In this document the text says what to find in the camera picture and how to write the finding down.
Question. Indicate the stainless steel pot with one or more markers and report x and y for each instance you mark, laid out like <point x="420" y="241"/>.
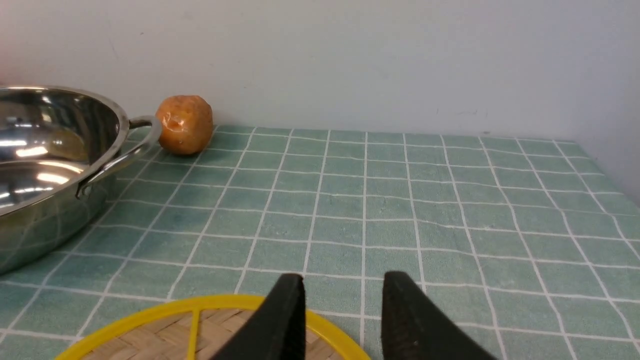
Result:
<point x="60" y="150"/>

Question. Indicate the green checkered tablecloth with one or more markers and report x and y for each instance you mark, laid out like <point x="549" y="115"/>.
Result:
<point x="525" y="243"/>

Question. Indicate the yellow-rimmed bamboo steamer lid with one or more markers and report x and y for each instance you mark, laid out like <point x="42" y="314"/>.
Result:
<point x="190" y="329"/>

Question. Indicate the brown potato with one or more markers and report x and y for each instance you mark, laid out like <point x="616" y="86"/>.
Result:
<point x="187" y="124"/>

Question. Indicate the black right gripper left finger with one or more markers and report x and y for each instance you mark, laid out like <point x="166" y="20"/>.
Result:
<point x="276" y="330"/>

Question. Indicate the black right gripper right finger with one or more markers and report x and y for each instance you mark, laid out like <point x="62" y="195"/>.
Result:
<point x="415" y="328"/>

